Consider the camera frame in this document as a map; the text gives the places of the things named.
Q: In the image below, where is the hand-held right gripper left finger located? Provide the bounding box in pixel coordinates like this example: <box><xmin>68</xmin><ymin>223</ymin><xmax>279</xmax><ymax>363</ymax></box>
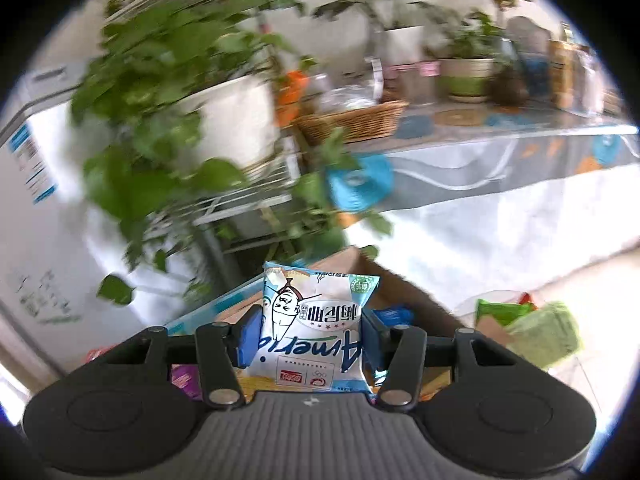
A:
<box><xmin>100</xmin><ymin>309</ymin><xmax>262</xmax><ymax>407</ymax></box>

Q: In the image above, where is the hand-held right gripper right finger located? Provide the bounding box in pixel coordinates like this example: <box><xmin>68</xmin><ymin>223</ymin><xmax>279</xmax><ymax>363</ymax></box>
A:
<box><xmin>361</xmin><ymin>308</ymin><xmax>521</xmax><ymax>408</ymax></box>

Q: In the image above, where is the cardboard box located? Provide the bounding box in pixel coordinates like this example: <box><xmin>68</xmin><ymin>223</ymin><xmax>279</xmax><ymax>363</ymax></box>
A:
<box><xmin>215</xmin><ymin>246</ymin><xmax>457</xmax><ymax>403</ymax></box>

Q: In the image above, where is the white and blue snack packet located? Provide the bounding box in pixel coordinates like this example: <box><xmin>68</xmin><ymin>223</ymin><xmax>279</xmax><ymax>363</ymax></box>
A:
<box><xmin>248</xmin><ymin>261</ymin><xmax>381</xmax><ymax>392</ymax></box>

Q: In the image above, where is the purple snack packet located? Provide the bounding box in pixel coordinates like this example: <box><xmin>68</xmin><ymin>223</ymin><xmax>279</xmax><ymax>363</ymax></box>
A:
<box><xmin>170</xmin><ymin>364</ymin><xmax>202</xmax><ymax>402</ymax></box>

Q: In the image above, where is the green plastic bag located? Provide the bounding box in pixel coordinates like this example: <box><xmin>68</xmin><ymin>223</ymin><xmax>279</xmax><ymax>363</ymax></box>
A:
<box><xmin>474</xmin><ymin>298</ymin><xmax>537</xmax><ymax>329</ymax></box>

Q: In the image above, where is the large green plant white pot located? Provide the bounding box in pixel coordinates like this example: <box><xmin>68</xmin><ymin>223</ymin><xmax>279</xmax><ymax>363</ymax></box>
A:
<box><xmin>102</xmin><ymin>0</ymin><xmax>303</xmax><ymax>286</ymax></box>

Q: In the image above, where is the blue tape roll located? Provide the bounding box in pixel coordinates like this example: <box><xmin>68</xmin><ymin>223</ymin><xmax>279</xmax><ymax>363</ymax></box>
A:
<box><xmin>326</xmin><ymin>154</ymin><xmax>397</xmax><ymax>212</ymax></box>

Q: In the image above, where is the table with patterned cloth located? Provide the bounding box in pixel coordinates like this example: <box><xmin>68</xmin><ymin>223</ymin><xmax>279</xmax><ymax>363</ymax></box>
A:
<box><xmin>344</xmin><ymin>107</ymin><xmax>640</xmax><ymax>261</ymax></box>

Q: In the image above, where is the wicker basket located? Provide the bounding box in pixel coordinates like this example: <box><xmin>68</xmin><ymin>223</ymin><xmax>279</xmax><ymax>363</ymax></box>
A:
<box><xmin>294</xmin><ymin>100</ymin><xmax>411</xmax><ymax>147</ymax></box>

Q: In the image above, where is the white freezer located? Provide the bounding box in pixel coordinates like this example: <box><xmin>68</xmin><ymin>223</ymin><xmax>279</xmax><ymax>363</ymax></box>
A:
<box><xmin>0</xmin><ymin>62</ymin><xmax>110</xmax><ymax>378</ymax></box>

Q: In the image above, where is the clear plastic bag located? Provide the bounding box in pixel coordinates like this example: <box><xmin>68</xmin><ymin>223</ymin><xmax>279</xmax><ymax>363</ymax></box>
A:
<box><xmin>319</xmin><ymin>84</ymin><xmax>382</xmax><ymax>112</ymax></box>

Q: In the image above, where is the orange packet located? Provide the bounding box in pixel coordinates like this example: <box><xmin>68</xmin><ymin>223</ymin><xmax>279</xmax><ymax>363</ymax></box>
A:
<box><xmin>274</xmin><ymin>70</ymin><xmax>309</xmax><ymax>127</ymax></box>

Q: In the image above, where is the clear jar with pink label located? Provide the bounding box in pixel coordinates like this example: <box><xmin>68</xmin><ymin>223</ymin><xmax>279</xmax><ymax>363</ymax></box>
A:
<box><xmin>384</xmin><ymin>60</ymin><xmax>442</xmax><ymax>107</ymax></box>

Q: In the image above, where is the large leafy green plant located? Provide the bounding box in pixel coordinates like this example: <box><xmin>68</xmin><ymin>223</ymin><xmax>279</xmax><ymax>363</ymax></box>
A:
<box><xmin>69</xmin><ymin>0</ymin><xmax>396</xmax><ymax>308</ymax></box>

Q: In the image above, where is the green striped plant pot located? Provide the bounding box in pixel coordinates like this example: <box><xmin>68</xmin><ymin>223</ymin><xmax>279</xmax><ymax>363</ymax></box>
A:
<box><xmin>439</xmin><ymin>57</ymin><xmax>497</xmax><ymax>104</ymax></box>

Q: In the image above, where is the small brown pot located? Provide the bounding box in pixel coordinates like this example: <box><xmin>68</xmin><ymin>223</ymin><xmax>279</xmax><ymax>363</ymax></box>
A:
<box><xmin>486</xmin><ymin>66</ymin><xmax>529</xmax><ymax>107</ymax></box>

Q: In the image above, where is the white square plant pot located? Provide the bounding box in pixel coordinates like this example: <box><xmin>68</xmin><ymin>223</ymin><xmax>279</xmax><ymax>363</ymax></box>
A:
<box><xmin>374</xmin><ymin>25</ymin><xmax>427</xmax><ymax>69</ymax></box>

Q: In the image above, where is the blue bottle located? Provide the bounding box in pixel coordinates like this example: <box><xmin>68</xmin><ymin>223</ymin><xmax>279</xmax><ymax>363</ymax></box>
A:
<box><xmin>519</xmin><ymin>54</ymin><xmax>552</xmax><ymax>99</ymax></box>

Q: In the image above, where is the small green potted plant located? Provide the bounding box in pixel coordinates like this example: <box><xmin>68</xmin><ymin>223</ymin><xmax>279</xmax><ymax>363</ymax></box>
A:
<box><xmin>429</xmin><ymin>9</ymin><xmax>507</xmax><ymax>62</ymax></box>

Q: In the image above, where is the golden can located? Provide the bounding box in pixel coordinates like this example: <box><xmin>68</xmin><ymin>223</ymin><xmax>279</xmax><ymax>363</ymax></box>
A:
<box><xmin>546</xmin><ymin>39</ymin><xmax>584</xmax><ymax>109</ymax></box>

